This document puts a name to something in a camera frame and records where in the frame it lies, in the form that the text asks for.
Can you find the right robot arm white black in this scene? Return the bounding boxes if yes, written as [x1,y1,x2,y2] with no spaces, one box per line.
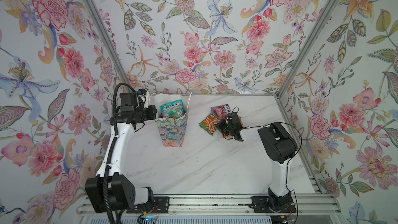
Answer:
[216,112,299,213]

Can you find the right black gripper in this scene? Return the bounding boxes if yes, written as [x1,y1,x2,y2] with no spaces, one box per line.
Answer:
[215,119,234,136]

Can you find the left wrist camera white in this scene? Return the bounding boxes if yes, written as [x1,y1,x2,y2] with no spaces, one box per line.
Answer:
[137,89,150,108]

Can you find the green orange noodle snack pack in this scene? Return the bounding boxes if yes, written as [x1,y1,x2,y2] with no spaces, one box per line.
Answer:
[199,114,220,135]

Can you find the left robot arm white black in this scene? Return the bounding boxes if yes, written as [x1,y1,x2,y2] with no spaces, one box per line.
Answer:
[85,89,157,213]

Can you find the teal Fox's blossom candy pack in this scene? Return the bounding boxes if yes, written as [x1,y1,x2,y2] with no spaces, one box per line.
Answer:
[160,100,186,118]

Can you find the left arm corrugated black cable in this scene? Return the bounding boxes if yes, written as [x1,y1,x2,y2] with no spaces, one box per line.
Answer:
[102,82,137,224]

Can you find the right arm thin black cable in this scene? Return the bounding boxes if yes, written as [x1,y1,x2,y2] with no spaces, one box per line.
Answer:
[229,105,303,224]

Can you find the small purple Fox's candy pack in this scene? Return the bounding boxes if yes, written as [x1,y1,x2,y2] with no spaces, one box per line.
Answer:
[211,104,231,120]

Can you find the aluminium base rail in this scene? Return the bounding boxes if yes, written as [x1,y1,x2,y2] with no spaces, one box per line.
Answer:
[76,193,343,217]

